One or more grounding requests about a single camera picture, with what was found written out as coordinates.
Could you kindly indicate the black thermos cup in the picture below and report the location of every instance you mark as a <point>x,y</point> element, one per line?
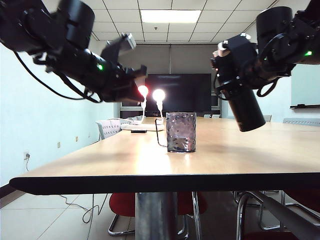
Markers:
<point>247,112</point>

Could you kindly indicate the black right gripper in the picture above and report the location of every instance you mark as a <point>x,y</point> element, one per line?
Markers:
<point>256,70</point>

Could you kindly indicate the white gooseneck bulb lamp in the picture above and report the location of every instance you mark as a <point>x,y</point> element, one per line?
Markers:
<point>159,95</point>
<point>143,90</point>

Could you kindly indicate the black whiteboard eraser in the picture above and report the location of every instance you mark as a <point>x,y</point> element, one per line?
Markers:
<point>301,105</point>

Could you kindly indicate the metal table leg column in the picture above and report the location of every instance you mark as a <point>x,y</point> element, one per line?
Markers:
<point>156,217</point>

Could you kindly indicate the small flat black box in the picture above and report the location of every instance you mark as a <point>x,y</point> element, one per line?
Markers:
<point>138,131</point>

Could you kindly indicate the clear textured glass mug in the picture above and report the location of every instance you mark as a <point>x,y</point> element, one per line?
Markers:
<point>181,132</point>

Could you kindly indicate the grey roller blind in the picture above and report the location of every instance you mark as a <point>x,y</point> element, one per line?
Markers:
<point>192,60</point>
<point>155,60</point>

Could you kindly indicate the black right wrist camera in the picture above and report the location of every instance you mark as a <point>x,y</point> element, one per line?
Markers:
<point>241,48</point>

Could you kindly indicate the white power strip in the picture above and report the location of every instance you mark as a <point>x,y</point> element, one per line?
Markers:
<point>147,127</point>

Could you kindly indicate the white perforated plastic chair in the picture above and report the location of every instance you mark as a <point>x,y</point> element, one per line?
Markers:
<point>110,130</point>

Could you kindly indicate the large black TV screen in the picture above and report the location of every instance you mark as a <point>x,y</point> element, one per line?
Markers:
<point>185,92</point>

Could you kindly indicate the chrome tubular chair frame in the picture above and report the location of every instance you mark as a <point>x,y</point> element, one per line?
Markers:
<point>241,207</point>

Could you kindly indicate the glass whiteboard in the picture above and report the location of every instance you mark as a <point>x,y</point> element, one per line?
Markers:
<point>305,87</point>

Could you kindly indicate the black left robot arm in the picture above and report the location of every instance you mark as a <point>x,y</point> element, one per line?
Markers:
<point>50,30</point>

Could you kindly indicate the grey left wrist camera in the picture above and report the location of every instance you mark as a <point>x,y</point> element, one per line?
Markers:
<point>129,41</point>

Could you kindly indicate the grey wall cabinet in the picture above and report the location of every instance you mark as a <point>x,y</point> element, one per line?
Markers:
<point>130,110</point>

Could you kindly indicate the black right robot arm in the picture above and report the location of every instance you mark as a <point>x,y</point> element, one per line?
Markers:
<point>300,37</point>

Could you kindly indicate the red chair with chrome frame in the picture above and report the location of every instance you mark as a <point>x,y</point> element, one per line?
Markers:
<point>122,203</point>
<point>192,203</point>

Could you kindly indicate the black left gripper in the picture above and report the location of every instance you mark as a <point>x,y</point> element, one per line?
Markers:
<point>120,85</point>

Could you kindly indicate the white chair backrest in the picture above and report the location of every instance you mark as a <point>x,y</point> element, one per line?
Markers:
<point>207,116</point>
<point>216,116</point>

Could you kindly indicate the wall outlet with plug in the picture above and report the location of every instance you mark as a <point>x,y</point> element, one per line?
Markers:
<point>27,155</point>

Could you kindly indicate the small grey chair backrest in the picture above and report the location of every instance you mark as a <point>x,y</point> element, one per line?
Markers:
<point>268,118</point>

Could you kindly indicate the ceiling light panel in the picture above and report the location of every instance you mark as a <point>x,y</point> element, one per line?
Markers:
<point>170,16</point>

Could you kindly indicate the wide grey chair backrest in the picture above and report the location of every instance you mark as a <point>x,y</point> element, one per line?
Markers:
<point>300,122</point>

